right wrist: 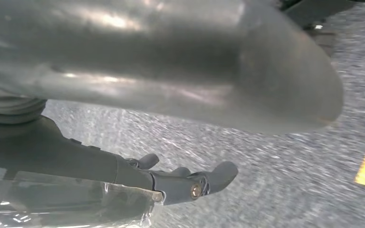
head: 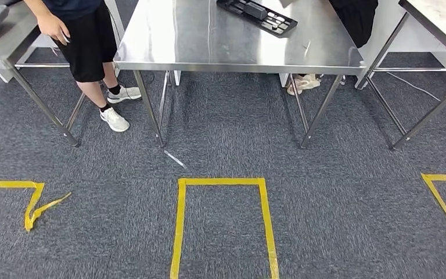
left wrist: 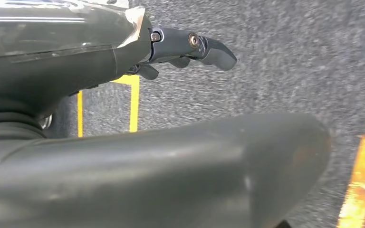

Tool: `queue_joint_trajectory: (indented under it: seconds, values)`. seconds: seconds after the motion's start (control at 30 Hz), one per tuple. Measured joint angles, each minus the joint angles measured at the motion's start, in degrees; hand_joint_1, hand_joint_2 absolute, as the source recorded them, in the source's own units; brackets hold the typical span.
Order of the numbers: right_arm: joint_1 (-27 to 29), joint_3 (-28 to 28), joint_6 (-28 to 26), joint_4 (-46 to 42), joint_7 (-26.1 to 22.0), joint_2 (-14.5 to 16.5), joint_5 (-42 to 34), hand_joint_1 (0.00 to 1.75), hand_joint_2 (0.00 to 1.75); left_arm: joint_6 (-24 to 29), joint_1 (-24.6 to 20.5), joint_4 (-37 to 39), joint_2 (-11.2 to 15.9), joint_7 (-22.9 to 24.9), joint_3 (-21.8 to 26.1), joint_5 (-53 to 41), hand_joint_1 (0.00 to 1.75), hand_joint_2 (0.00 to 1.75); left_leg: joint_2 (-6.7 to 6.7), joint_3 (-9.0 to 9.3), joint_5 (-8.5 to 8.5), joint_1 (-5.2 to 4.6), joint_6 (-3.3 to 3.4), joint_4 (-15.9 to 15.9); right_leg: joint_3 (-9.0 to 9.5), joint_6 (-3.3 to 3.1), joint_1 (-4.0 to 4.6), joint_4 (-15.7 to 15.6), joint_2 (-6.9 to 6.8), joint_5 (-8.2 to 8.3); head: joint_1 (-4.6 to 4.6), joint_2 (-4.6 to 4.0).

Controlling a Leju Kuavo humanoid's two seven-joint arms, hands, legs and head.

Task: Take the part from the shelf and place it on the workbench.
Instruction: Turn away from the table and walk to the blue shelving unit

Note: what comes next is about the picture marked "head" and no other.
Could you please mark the person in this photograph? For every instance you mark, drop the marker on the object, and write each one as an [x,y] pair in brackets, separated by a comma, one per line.
[88,46]
[355,23]

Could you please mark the stainless steel workbench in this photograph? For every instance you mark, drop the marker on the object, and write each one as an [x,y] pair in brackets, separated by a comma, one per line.
[188,38]

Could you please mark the yellow floor tape loose end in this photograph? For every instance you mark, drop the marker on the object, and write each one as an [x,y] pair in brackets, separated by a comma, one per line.
[3,184]

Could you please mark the stainless steel side table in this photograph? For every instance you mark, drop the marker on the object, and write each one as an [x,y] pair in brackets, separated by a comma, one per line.
[11,42]

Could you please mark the clear tape strip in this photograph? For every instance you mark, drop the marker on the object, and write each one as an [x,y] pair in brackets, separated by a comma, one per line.
[175,158]

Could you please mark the black plastic frame part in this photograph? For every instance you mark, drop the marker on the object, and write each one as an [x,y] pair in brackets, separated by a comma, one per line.
[254,10]

